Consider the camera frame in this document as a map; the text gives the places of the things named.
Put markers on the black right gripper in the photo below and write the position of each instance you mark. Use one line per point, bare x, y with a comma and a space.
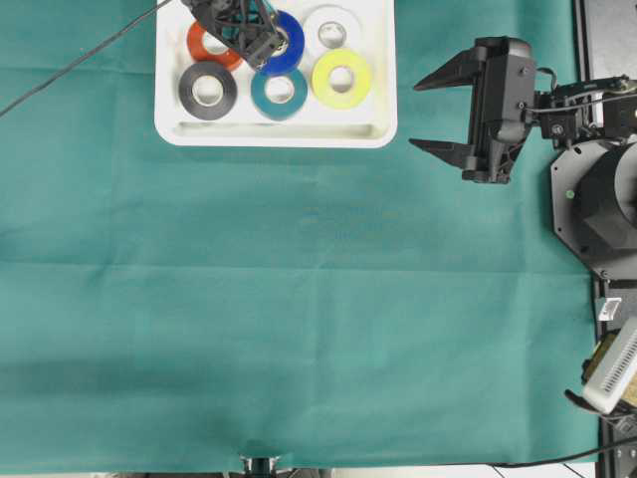
555, 111

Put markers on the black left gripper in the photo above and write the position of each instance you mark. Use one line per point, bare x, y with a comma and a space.
248, 28

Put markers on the blue tape roll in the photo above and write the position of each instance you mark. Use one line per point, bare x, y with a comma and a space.
289, 59

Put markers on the red tape roll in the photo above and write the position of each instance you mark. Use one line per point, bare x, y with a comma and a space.
202, 47

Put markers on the black tape roll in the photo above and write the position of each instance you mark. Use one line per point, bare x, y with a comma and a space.
207, 91

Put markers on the white tape roll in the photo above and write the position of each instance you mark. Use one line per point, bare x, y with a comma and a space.
329, 27

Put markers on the yellow tape roll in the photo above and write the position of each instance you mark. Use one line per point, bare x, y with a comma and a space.
341, 79

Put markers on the green tape roll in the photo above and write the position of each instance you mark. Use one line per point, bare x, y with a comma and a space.
279, 97

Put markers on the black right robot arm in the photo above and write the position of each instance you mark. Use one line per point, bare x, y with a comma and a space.
608, 109

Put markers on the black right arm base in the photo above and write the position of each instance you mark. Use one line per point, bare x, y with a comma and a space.
593, 197

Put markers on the white plastic case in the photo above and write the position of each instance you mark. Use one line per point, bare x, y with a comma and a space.
372, 124

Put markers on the green table cloth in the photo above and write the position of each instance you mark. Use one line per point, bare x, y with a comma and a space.
173, 308

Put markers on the white power adapter box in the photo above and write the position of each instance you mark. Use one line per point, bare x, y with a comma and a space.
614, 372

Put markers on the black tripod head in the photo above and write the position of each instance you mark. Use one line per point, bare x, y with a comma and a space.
267, 467

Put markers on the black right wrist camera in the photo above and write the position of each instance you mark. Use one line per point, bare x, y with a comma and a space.
510, 76

